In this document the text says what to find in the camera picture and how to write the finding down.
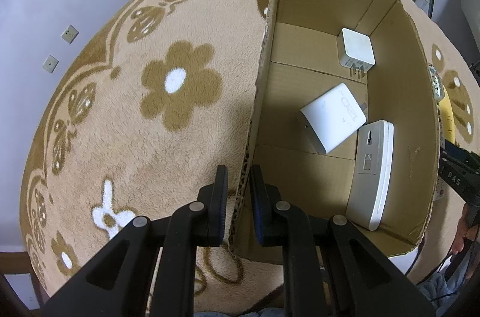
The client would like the grey white device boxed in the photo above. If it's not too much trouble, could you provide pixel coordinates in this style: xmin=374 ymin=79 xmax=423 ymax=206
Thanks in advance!
xmin=346 ymin=120 xmax=395 ymax=231

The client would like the brown cardboard box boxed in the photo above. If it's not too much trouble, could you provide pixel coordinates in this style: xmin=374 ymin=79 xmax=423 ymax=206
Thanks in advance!
xmin=238 ymin=0 xmax=439 ymax=256

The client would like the white cube charger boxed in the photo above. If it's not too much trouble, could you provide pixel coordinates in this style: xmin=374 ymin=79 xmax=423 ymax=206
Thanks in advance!
xmin=337 ymin=27 xmax=376 ymax=78

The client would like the person's right hand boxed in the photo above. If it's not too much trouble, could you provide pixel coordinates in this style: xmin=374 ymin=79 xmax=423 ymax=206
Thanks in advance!
xmin=451 ymin=204 xmax=479 ymax=254

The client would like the wooden chair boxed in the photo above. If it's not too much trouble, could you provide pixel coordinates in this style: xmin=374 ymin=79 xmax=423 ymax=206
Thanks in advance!
xmin=1 ymin=251 xmax=48 ymax=311

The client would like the white power adapter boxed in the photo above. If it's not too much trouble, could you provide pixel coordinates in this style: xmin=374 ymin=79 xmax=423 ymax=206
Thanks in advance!
xmin=297 ymin=82 xmax=367 ymax=155

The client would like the beige floral carpet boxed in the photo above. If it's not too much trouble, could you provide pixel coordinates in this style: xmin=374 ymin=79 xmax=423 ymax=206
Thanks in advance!
xmin=20 ymin=0 xmax=479 ymax=315

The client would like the lower wall socket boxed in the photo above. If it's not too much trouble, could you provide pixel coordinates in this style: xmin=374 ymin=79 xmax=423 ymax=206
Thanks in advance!
xmin=42 ymin=55 xmax=59 ymax=73

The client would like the wall socket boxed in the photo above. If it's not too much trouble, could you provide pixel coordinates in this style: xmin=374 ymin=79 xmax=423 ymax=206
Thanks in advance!
xmin=61 ymin=25 xmax=79 ymax=44
xmin=42 ymin=55 xmax=59 ymax=73

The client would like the upper wall socket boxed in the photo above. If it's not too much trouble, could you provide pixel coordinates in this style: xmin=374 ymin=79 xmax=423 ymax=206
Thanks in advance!
xmin=61 ymin=25 xmax=79 ymax=44

